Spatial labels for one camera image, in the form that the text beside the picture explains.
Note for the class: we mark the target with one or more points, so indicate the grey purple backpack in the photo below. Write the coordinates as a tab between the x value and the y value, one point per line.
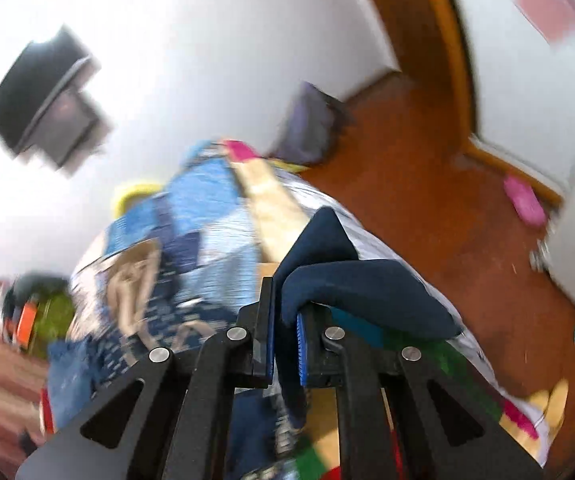
307	125

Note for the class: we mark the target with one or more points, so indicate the green storage box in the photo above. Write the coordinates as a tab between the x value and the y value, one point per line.
57	317

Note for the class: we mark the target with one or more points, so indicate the wooden door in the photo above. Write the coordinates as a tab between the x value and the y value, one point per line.
407	20

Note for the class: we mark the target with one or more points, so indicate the red cloth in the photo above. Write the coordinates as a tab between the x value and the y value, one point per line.
47	412

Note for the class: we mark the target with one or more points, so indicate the beige colour-block blanket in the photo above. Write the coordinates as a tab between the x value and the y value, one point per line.
272	200

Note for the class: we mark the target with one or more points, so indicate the orange box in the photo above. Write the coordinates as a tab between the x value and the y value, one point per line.
26	325

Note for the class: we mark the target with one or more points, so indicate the black wall television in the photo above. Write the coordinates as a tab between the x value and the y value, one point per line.
42	100

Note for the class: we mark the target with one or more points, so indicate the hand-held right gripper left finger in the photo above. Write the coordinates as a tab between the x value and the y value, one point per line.
261	345

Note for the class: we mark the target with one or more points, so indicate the plain navy garment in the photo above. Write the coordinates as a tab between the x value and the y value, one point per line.
367	285

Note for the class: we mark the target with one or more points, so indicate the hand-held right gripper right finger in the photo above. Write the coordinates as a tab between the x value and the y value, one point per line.
304	355

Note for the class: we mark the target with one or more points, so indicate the yellow pillow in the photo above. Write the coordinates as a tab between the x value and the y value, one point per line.
130	197

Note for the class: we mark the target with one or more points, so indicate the pink clog shoe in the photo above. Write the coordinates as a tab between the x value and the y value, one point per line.
525	202

